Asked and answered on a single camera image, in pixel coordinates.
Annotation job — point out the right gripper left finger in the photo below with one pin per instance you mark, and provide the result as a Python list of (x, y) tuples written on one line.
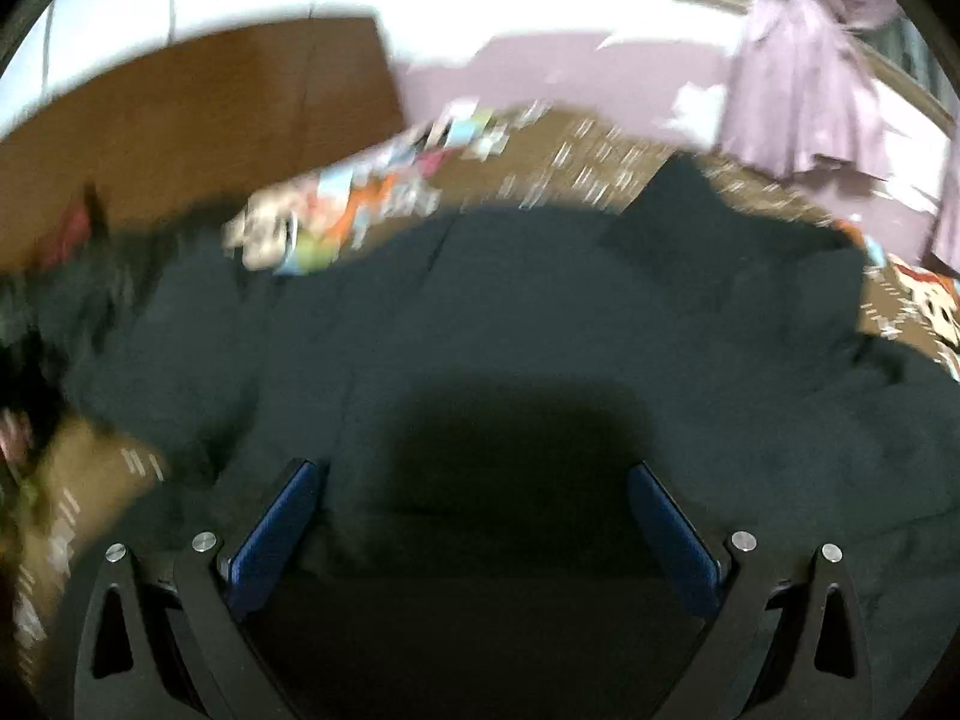
[(161, 636)]

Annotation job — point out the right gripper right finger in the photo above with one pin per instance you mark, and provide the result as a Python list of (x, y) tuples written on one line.
[(782, 637)]

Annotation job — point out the black jacket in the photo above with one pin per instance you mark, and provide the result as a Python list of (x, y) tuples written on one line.
[(477, 394)]

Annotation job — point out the colourful monkey print blanket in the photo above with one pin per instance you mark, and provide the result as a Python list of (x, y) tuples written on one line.
[(90, 474)]

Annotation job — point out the pink curtain right panel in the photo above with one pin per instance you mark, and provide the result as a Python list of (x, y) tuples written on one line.
[(945, 239)]

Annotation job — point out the pink curtain panel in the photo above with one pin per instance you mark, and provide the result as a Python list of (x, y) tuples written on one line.
[(945, 239), (801, 96)]

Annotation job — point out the brown wooden headboard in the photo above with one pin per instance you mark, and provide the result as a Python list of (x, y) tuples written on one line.
[(234, 110)]

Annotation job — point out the pink curtain left panel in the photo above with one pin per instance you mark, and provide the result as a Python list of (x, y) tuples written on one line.
[(801, 96)]

